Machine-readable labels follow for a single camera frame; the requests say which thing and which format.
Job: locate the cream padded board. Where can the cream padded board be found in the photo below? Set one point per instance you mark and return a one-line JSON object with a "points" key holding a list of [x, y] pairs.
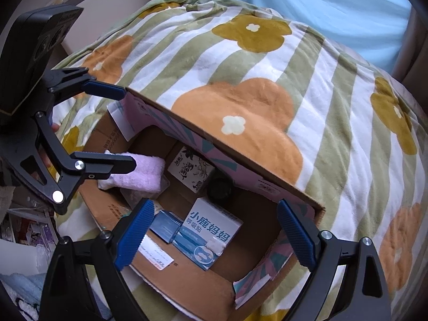
{"points": [[72, 41]]}

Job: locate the white and blue carton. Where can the white and blue carton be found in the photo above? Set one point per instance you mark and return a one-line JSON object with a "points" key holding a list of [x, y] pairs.
{"points": [[207, 227]]}

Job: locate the small dark blue box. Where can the small dark blue box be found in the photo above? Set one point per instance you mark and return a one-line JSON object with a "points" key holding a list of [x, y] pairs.
{"points": [[165, 225]]}

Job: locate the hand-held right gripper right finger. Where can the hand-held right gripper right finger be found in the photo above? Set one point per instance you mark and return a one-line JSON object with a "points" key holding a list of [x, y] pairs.
{"points": [[297, 237]]}

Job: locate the beige curtain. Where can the beige curtain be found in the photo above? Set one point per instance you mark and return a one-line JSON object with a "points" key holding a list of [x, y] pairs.
{"points": [[413, 57]]}

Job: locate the light blue curtain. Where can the light blue curtain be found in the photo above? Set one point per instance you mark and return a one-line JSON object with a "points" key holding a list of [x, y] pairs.
{"points": [[334, 6]]}

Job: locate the blue patterned cloth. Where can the blue patterned cloth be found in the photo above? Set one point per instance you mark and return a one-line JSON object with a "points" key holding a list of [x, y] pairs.
{"points": [[20, 294]]}

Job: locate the white printed tissue pack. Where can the white printed tissue pack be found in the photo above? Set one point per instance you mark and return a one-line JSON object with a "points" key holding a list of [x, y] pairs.
{"points": [[189, 174]]}

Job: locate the striped floral blanket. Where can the striped floral blanket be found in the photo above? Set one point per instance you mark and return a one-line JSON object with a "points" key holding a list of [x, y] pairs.
{"points": [[254, 133]]}

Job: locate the pink towel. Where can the pink towel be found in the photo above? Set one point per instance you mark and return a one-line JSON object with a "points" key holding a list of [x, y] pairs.
{"points": [[147, 174]]}

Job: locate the brown cardboard box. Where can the brown cardboard box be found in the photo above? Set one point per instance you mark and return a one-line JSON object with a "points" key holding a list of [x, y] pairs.
{"points": [[254, 220]]}

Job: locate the pile of printed packets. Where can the pile of printed packets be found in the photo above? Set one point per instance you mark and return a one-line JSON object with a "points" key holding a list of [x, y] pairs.
{"points": [[30, 234]]}

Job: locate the small black jar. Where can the small black jar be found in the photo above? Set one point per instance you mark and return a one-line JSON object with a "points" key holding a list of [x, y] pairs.
{"points": [[219, 190]]}

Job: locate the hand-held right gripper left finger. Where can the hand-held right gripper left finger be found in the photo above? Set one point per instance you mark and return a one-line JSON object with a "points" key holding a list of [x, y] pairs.
{"points": [[133, 237]]}

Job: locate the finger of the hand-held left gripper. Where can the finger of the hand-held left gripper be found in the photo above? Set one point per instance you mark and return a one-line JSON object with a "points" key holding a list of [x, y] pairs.
{"points": [[107, 90], [110, 164]]}

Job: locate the person's left hand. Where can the person's left hand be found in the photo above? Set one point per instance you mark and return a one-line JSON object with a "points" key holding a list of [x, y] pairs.
{"points": [[55, 128]]}

